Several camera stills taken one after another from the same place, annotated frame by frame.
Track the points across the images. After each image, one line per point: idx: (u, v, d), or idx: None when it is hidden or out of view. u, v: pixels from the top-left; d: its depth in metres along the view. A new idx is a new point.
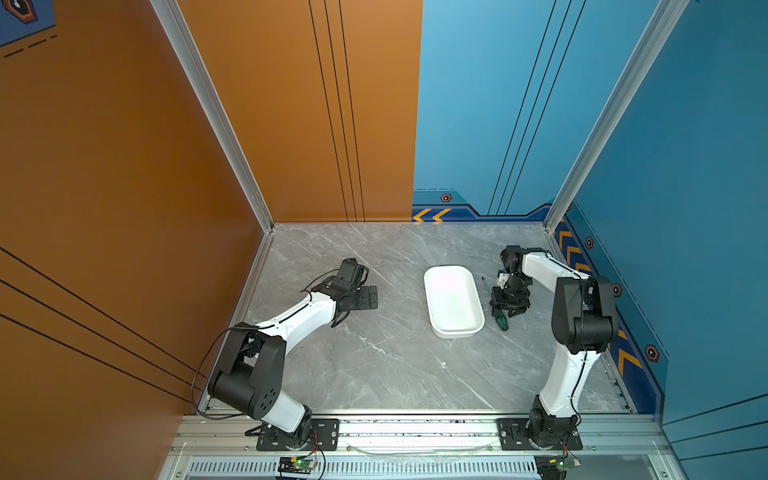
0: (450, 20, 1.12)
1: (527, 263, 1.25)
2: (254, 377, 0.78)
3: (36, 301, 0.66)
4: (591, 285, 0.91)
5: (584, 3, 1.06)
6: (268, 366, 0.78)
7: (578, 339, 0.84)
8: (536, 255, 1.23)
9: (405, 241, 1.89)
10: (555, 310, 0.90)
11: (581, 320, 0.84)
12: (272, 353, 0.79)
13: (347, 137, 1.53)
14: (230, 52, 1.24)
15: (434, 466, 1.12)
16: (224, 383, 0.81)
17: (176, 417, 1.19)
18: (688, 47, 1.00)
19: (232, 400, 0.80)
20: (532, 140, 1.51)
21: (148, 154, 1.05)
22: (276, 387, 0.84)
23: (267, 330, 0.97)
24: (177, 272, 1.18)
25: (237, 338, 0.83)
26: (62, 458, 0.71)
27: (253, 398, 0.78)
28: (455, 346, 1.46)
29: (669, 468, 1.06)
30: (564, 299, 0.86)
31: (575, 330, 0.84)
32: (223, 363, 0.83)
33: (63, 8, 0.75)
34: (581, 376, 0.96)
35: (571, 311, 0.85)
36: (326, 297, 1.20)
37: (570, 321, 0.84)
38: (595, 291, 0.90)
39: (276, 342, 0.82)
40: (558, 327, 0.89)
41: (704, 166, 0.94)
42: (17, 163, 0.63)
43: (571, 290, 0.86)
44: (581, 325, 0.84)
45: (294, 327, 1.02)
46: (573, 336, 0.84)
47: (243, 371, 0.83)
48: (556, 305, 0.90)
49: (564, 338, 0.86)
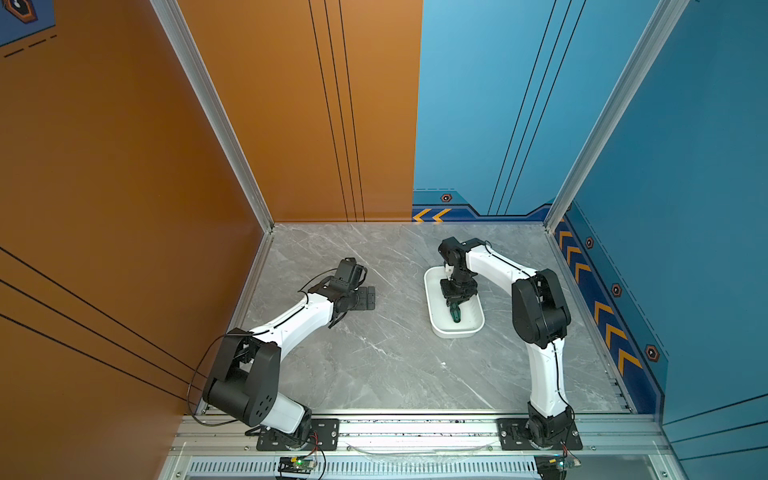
0: (451, 20, 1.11)
1: (471, 261, 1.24)
2: (249, 383, 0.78)
3: (36, 300, 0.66)
4: (538, 279, 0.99)
5: (583, 3, 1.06)
6: (265, 371, 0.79)
7: (542, 334, 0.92)
8: (478, 251, 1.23)
9: (405, 241, 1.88)
10: (516, 313, 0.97)
11: (541, 317, 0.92)
12: (267, 360, 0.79)
13: (347, 137, 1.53)
14: (230, 53, 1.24)
15: (433, 466, 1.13)
16: (219, 389, 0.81)
17: (176, 417, 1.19)
18: (690, 47, 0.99)
19: (226, 407, 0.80)
20: (532, 140, 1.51)
21: (146, 153, 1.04)
22: (271, 394, 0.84)
23: (263, 336, 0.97)
24: (177, 272, 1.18)
25: (231, 345, 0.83)
26: (62, 458, 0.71)
27: (248, 406, 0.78)
28: (455, 346, 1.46)
29: (669, 468, 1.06)
30: (523, 303, 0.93)
31: (539, 328, 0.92)
32: (217, 370, 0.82)
33: (62, 8, 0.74)
34: (557, 368, 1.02)
35: (532, 312, 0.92)
36: (323, 298, 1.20)
37: (534, 324, 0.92)
38: (543, 284, 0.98)
39: (271, 349, 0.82)
40: (523, 327, 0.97)
41: (704, 167, 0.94)
42: (17, 162, 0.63)
43: (526, 293, 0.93)
44: (543, 322, 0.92)
45: (290, 332, 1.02)
46: (538, 333, 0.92)
47: (239, 378, 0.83)
48: (516, 308, 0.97)
49: (531, 337, 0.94)
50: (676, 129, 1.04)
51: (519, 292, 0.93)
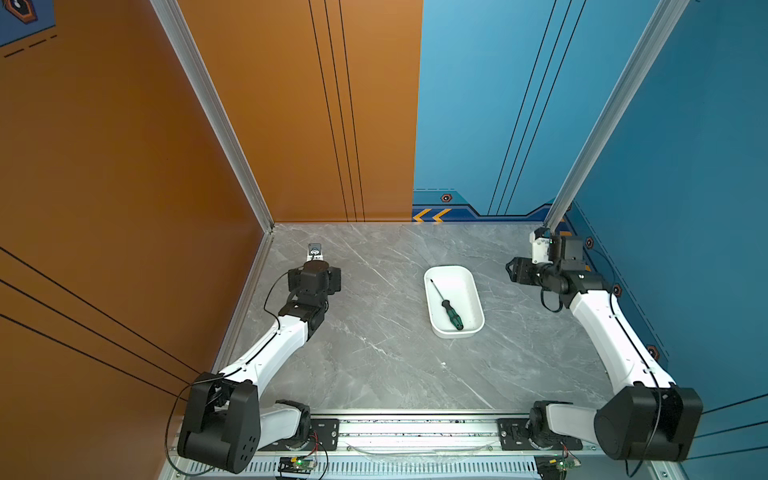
0: (451, 19, 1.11)
1: (579, 304, 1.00)
2: (229, 431, 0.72)
3: (37, 301, 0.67)
4: (666, 393, 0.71)
5: (584, 3, 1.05)
6: (242, 415, 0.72)
7: (630, 456, 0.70)
8: (599, 304, 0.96)
9: (405, 241, 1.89)
10: (612, 419, 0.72)
11: (642, 442, 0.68)
12: (243, 402, 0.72)
13: (347, 138, 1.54)
14: (230, 52, 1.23)
15: (434, 466, 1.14)
16: (195, 442, 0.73)
17: (179, 418, 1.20)
18: (691, 46, 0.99)
19: (207, 459, 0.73)
20: (532, 139, 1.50)
21: (145, 152, 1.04)
22: (254, 433, 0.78)
23: (234, 375, 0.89)
24: (176, 272, 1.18)
25: (202, 393, 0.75)
26: (61, 459, 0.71)
27: (231, 453, 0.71)
28: (455, 345, 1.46)
29: (669, 468, 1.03)
30: (628, 418, 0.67)
31: (630, 450, 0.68)
32: (190, 421, 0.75)
33: (61, 7, 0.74)
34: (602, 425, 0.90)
35: (634, 432, 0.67)
36: (295, 321, 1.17)
37: (627, 443, 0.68)
38: (669, 403, 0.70)
39: (248, 389, 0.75)
40: (610, 435, 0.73)
41: (704, 166, 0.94)
42: (18, 161, 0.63)
43: (641, 410, 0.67)
44: (639, 446, 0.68)
45: (264, 365, 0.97)
46: (625, 454, 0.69)
47: (215, 426, 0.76)
48: (615, 414, 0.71)
49: (614, 452, 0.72)
50: (677, 129, 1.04)
51: (633, 407, 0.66)
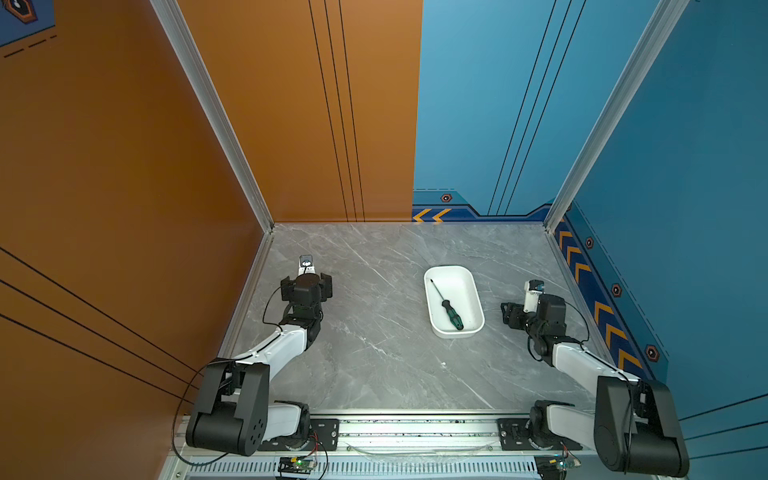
0: (451, 19, 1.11)
1: (559, 353, 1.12)
2: (241, 408, 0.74)
3: (38, 301, 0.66)
4: (642, 392, 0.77)
5: (584, 3, 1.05)
6: (255, 392, 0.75)
7: (630, 461, 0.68)
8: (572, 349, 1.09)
9: (405, 242, 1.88)
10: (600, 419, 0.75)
11: (632, 437, 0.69)
12: (257, 379, 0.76)
13: (347, 138, 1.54)
14: (230, 52, 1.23)
15: (434, 466, 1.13)
16: (205, 427, 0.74)
17: (180, 417, 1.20)
18: (690, 47, 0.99)
19: (217, 444, 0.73)
20: (532, 140, 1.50)
21: (145, 152, 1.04)
22: (264, 418, 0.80)
23: (246, 361, 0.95)
24: (176, 272, 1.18)
25: (215, 374, 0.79)
26: (60, 460, 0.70)
27: (242, 432, 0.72)
28: (455, 345, 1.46)
29: None
30: (609, 406, 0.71)
31: (626, 449, 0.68)
32: (202, 405, 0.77)
33: (61, 7, 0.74)
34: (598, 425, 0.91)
35: (620, 423, 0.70)
36: (296, 327, 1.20)
37: (619, 438, 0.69)
38: (648, 399, 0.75)
39: (259, 368, 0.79)
40: (606, 443, 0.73)
41: (703, 167, 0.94)
42: (18, 161, 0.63)
43: (619, 397, 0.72)
44: (633, 443, 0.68)
45: (273, 353, 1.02)
46: (623, 457, 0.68)
47: (225, 410, 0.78)
48: (601, 412, 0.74)
49: (614, 461, 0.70)
50: (677, 129, 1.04)
51: (607, 392, 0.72)
